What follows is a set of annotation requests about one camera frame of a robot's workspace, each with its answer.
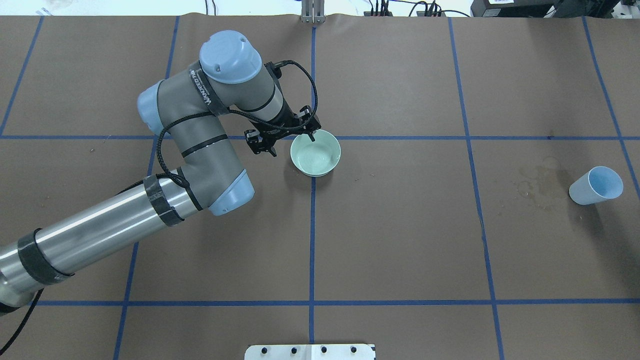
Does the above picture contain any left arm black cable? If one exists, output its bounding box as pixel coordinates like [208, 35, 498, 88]
[0, 60, 318, 360]

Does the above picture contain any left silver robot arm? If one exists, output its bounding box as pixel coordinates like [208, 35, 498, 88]
[0, 30, 322, 315]

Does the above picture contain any aluminium frame post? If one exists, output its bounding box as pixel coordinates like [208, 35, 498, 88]
[299, 0, 326, 25]

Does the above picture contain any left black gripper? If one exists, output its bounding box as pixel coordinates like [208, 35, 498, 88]
[244, 105, 322, 157]

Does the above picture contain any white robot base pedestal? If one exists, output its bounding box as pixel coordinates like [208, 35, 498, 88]
[244, 343, 377, 360]

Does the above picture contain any mint green ceramic bowl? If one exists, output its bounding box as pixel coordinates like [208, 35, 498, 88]
[289, 129, 342, 178]

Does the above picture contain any light blue plastic cup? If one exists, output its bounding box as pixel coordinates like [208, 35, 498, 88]
[568, 166, 624, 206]

